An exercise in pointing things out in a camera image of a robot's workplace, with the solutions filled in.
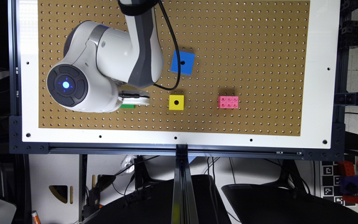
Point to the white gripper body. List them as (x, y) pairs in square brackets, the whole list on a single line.
[(135, 97)]

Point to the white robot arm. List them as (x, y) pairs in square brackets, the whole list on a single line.
[(104, 68)]

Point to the green block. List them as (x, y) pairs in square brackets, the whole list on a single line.
[(128, 106)]

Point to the yellow block with hole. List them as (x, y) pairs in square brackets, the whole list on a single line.
[(176, 102)]

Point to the blue block with hole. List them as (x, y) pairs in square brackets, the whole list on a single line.
[(186, 62)]

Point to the pink studded brick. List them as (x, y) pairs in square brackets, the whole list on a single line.
[(228, 102)]

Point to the black chair left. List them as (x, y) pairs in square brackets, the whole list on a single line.
[(153, 205)]

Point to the black chair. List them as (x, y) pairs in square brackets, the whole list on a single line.
[(262, 204), (153, 205)]

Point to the brown pegboard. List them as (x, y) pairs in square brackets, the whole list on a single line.
[(255, 50)]

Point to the black chair right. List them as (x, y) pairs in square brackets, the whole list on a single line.
[(262, 204)]

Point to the fiducial marker sheet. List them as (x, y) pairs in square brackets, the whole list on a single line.
[(330, 182)]

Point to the red toy brick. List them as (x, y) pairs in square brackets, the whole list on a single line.
[(346, 168)]

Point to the purple toy brick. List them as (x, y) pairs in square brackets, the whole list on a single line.
[(349, 185)]

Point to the black aluminium frame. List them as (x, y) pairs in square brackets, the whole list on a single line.
[(179, 152)]

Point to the white table frame panel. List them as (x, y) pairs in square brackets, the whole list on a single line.
[(322, 77)]

